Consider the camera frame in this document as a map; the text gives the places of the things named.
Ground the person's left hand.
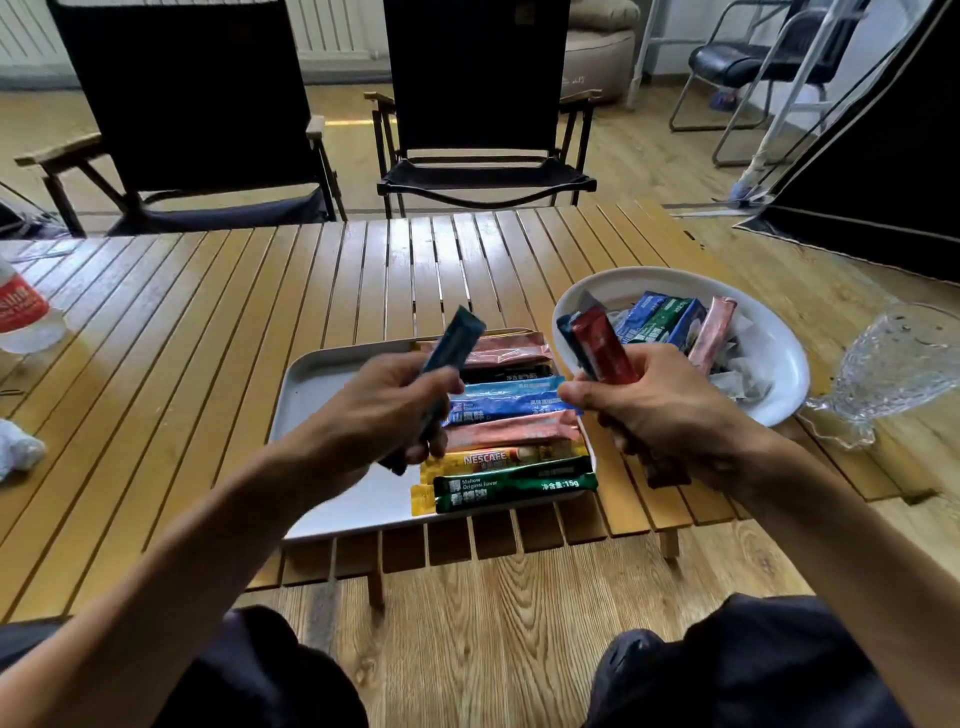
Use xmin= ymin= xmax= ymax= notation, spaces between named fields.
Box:
xmin=299 ymin=352 xmax=466 ymax=504

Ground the person's right hand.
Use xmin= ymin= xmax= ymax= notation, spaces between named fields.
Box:
xmin=557 ymin=343 xmax=766 ymax=496

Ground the grey rectangular tray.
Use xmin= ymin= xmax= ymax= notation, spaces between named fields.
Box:
xmin=266 ymin=329 xmax=599 ymax=545

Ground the pile of grey sachets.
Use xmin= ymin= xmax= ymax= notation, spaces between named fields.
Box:
xmin=573 ymin=290 xmax=775 ymax=404

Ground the person's right forearm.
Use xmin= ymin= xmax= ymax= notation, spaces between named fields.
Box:
xmin=727 ymin=434 xmax=960 ymax=728

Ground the person's left forearm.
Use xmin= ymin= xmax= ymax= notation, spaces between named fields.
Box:
xmin=0 ymin=438 xmax=354 ymax=728

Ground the person's right leg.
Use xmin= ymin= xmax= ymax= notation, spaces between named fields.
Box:
xmin=583 ymin=593 xmax=913 ymax=728

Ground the person's leg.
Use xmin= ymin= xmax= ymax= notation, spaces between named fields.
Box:
xmin=0 ymin=605 xmax=369 ymax=728
xmin=583 ymin=593 xmax=913 ymax=728

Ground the person's left leg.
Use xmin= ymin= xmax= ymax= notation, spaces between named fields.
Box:
xmin=0 ymin=605 xmax=369 ymax=728

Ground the white round bowl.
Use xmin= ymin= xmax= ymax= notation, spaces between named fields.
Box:
xmin=551 ymin=266 xmax=811 ymax=429

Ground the clear patterned glass cup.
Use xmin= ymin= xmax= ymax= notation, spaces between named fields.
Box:
xmin=798 ymin=302 xmax=960 ymax=451

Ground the black fabric backdrop panel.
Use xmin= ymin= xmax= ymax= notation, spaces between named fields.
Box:
xmin=734 ymin=0 xmax=960 ymax=285
xmin=0 ymin=179 xmax=69 ymax=240

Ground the black office chair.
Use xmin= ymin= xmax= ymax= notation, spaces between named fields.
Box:
xmin=667 ymin=0 xmax=871 ymax=168

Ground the crumpled white tissue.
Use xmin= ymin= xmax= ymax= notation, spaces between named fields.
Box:
xmin=0 ymin=418 xmax=48 ymax=481

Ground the beige inflatable sofa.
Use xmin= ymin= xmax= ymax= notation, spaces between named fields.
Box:
xmin=560 ymin=0 xmax=643 ymax=105

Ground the black folding chair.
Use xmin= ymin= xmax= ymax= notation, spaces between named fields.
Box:
xmin=363 ymin=0 xmax=604 ymax=220
xmin=13 ymin=0 xmax=350 ymax=238

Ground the clear bottle with red cap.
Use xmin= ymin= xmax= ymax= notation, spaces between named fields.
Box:
xmin=0 ymin=254 xmax=69 ymax=355

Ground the small white pen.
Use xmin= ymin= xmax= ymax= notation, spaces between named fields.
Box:
xmin=7 ymin=239 xmax=80 ymax=264

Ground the white metal frame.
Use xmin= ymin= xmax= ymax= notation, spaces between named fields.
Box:
xmin=626 ymin=0 xmax=871 ymax=208

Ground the white wall radiator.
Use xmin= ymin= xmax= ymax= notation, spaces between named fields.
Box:
xmin=0 ymin=0 xmax=391 ymax=65

